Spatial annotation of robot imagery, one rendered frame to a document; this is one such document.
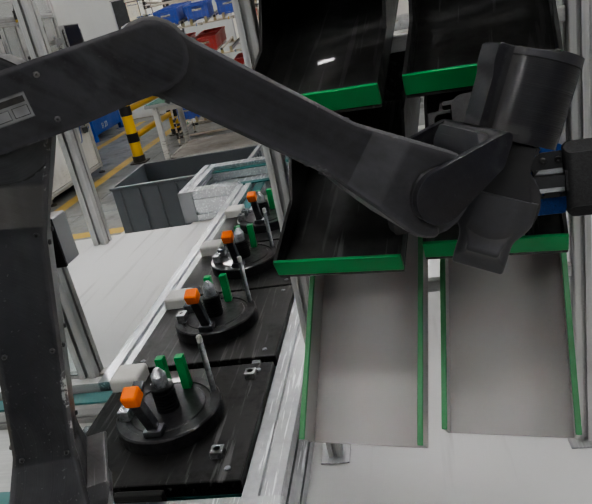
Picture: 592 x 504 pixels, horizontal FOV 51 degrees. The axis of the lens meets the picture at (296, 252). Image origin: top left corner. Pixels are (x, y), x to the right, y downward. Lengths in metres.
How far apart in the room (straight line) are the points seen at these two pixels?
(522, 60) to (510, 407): 0.40
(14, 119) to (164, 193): 2.46
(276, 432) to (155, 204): 2.08
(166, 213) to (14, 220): 2.46
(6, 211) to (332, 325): 0.48
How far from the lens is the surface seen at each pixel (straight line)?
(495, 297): 0.74
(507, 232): 0.43
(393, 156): 0.38
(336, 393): 0.73
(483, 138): 0.41
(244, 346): 0.98
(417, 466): 0.87
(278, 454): 0.77
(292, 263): 0.62
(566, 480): 0.86
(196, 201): 1.99
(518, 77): 0.43
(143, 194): 2.80
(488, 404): 0.72
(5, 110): 0.32
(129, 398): 0.75
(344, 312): 0.74
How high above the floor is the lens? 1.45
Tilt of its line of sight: 22 degrees down
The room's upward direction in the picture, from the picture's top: 12 degrees counter-clockwise
